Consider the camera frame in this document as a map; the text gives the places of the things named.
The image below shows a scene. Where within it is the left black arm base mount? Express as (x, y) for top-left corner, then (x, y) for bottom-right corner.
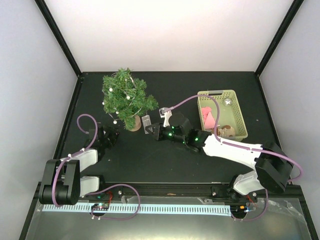
(77, 174), (121, 218)

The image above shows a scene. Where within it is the yellow-green plastic basket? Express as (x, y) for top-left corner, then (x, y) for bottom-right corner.
(197, 89), (248, 142)

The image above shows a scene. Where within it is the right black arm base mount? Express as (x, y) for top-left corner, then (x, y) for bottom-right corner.
(211, 184), (258, 204)

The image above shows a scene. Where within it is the white ball light string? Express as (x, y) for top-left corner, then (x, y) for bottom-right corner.
(101, 71), (141, 125)

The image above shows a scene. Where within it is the gingerbread figure ornament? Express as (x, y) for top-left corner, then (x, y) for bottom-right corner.
(216, 125), (236, 139)

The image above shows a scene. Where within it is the black aluminium frame rail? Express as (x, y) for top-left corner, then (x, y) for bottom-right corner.
(109, 183), (303, 199)

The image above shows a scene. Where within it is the clear plastic battery box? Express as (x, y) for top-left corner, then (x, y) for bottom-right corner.
(141, 114), (152, 134)

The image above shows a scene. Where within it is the pink paper ornament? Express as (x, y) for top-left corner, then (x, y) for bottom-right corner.
(201, 106), (216, 130)

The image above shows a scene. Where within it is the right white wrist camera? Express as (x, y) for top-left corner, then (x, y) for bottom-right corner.
(159, 107), (172, 127)

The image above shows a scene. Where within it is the small green christmas tree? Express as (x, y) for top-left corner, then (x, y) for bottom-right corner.
(102, 68), (159, 131)

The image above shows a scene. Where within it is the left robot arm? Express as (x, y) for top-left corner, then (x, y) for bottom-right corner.
(38, 124), (120, 206)

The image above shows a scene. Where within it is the silver ball ornament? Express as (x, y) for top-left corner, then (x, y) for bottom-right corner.
(222, 98), (233, 107)

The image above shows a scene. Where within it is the white slotted cable duct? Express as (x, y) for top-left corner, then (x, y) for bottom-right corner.
(42, 202), (232, 217)

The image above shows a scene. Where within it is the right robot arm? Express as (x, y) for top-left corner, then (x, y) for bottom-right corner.
(144, 113), (293, 202)

